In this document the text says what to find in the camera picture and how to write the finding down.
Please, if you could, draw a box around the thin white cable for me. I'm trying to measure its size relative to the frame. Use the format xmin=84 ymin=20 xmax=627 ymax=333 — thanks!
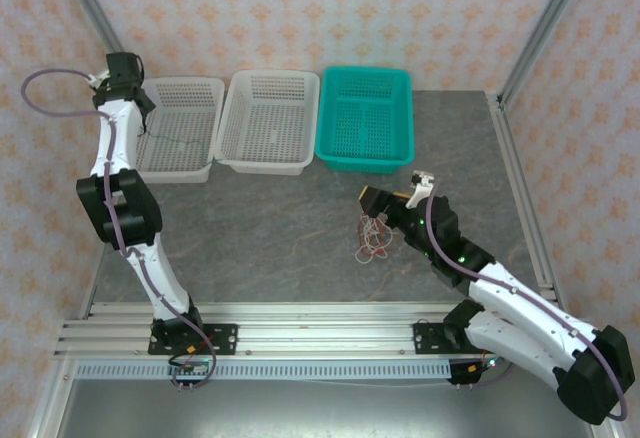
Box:
xmin=353 ymin=215 xmax=396 ymax=264

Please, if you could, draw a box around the thin red cable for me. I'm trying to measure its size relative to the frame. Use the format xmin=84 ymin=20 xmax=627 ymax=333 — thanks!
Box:
xmin=357 ymin=212 xmax=396 ymax=259

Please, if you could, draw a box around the thin green cable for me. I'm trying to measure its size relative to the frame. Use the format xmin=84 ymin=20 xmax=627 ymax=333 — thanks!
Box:
xmin=139 ymin=127 xmax=214 ymax=169

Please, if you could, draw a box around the white perforated plastic basket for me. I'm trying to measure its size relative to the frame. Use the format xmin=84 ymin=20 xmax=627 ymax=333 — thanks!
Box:
xmin=213 ymin=68 xmax=321 ymax=178
xmin=132 ymin=76 xmax=226 ymax=184

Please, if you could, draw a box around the teal perforated plastic basket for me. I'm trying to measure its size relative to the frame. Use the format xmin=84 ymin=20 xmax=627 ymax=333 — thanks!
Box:
xmin=314 ymin=65 xmax=417 ymax=177

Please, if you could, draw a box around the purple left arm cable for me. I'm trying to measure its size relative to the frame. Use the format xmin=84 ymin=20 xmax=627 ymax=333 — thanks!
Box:
xmin=20 ymin=67 xmax=219 ymax=394

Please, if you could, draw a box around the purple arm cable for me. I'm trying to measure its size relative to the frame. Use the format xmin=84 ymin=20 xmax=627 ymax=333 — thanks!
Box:
xmin=424 ymin=182 xmax=630 ymax=424
xmin=20 ymin=67 xmax=219 ymax=394

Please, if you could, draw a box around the aluminium side frame rail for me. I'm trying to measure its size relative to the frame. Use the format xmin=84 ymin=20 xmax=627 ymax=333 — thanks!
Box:
xmin=487 ymin=91 xmax=571 ymax=317

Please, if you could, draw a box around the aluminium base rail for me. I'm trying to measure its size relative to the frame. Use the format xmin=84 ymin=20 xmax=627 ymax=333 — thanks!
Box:
xmin=54 ymin=301 xmax=561 ymax=359

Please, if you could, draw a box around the slotted grey cable duct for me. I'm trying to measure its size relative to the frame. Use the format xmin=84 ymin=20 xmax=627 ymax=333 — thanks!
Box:
xmin=74 ymin=361 xmax=454 ymax=380

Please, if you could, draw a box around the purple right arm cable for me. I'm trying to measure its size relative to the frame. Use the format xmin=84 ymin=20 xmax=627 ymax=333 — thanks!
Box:
xmin=424 ymin=182 xmax=630 ymax=424

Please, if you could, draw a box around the aluminium frame bar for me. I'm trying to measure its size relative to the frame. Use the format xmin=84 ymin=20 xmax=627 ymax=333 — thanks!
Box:
xmin=24 ymin=357 xmax=76 ymax=438

